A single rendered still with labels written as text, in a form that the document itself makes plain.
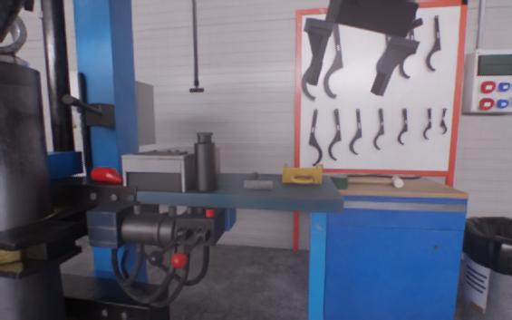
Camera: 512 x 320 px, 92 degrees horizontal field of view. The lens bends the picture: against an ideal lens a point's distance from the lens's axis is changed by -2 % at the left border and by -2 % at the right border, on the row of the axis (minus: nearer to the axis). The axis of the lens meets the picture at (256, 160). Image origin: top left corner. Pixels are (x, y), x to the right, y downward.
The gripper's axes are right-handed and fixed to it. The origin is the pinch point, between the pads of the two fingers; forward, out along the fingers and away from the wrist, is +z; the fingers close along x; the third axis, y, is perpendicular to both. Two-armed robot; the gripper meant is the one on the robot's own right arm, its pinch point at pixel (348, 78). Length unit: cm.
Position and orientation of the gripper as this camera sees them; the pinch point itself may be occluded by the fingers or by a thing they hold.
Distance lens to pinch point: 51.5
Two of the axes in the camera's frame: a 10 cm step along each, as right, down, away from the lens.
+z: -1.7, 8.6, 4.8
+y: 1.2, 5.1, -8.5
